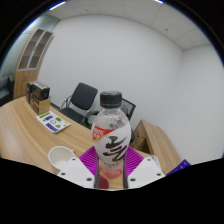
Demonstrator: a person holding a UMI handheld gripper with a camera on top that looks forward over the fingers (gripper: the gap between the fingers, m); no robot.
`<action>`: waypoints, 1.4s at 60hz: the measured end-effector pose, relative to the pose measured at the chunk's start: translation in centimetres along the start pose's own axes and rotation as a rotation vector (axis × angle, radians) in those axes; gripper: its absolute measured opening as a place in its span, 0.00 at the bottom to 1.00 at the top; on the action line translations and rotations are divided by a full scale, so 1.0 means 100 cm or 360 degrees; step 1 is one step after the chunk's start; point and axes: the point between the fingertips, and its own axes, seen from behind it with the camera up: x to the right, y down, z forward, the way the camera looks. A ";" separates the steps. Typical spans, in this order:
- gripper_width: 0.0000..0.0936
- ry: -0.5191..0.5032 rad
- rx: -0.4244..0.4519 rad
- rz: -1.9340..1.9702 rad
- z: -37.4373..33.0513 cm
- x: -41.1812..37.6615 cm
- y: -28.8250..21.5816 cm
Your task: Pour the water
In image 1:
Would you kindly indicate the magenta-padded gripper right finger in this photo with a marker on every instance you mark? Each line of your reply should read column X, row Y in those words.
column 146, row 171

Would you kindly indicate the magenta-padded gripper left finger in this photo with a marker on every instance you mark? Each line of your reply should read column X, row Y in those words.
column 76, row 171

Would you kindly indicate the clear pink drink bottle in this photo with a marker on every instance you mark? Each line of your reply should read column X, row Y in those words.
column 111, row 133

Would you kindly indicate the white paper cup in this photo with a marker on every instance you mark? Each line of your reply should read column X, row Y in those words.
column 61, row 158

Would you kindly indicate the wooden side desk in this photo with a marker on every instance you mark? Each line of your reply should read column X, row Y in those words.
column 156, row 143

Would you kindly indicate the white green printed leaflet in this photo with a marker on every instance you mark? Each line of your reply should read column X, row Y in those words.
column 52, row 122

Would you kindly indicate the black visitor chair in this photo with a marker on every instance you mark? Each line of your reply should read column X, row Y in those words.
column 83, row 96

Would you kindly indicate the black box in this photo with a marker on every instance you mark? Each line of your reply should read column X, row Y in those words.
column 41, row 90

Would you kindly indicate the black sofa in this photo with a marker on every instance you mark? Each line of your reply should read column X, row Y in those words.
column 6, row 88

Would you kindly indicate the wooden glass-door cabinet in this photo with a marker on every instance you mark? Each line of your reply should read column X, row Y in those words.
column 33, row 58

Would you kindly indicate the ceiling light panel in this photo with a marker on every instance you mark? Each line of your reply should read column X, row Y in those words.
column 57, row 5

